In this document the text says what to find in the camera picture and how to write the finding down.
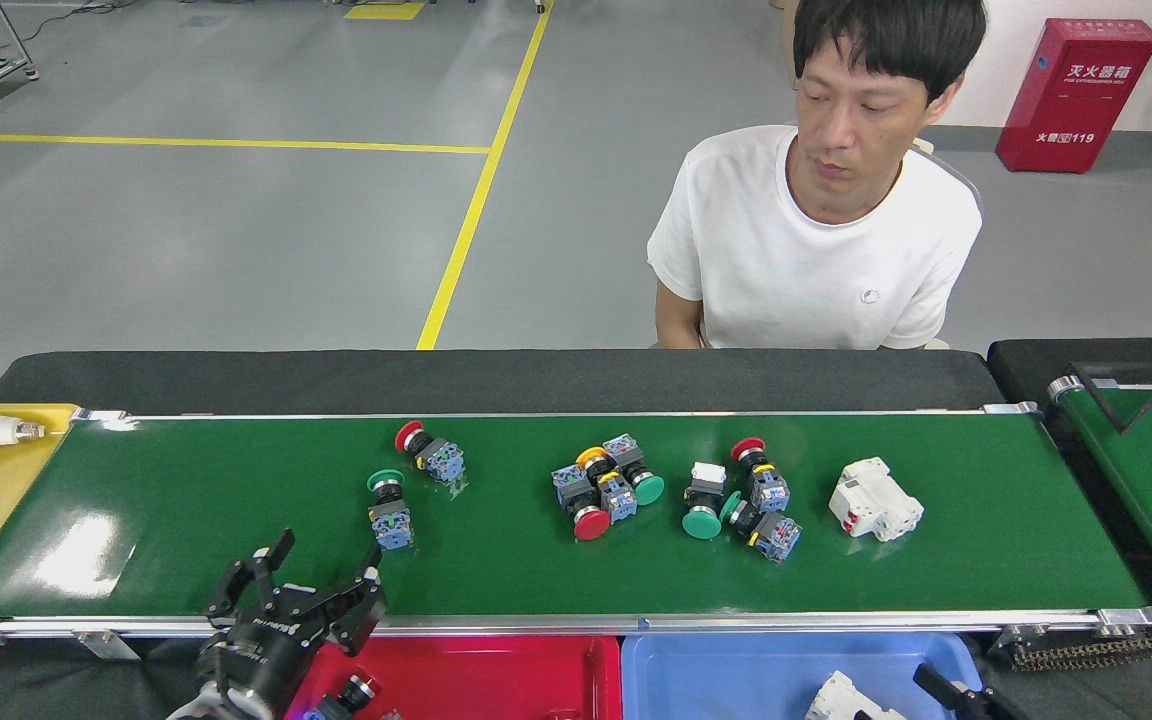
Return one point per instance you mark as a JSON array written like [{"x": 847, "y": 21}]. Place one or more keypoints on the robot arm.
[{"x": 198, "y": 710}]

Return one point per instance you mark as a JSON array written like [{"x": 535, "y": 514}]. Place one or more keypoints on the yellow button switch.
[{"x": 618, "y": 497}]

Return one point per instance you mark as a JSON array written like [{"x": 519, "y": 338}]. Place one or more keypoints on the blue plastic bin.
[{"x": 716, "y": 680}]

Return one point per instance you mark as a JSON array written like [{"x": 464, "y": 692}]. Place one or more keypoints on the black guide bracket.
[{"x": 1097, "y": 395}]

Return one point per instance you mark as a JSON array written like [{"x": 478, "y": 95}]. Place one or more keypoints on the person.
[{"x": 816, "y": 270}]

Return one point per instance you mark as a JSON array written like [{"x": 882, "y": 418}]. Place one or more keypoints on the green mushroom button switch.
[
  {"x": 702, "y": 522},
  {"x": 391, "y": 525},
  {"x": 648, "y": 488},
  {"x": 776, "y": 535}
]

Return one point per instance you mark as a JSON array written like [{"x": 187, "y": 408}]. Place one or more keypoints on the red fire extinguisher box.
[{"x": 1076, "y": 100}]

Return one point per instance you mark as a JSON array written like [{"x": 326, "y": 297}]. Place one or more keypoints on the red plastic bin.
[{"x": 496, "y": 680}]

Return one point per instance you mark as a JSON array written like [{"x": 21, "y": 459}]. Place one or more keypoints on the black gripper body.
[{"x": 271, "y": 645}]

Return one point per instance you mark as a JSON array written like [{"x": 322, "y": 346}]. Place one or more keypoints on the white circuit breaker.
[
  {"x": 841, "y": 700},
  {"x": 874, "y": 498}
]

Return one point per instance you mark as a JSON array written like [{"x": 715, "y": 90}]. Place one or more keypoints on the long green conveyor belt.
[{"x": 986, "y": 520}]

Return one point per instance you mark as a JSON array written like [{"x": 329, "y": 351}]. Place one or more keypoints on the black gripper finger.
[
  {"x": 358, "y": 610},
  {"x": 971, "y": 705},
  {"x": 241, "y": 590}
]

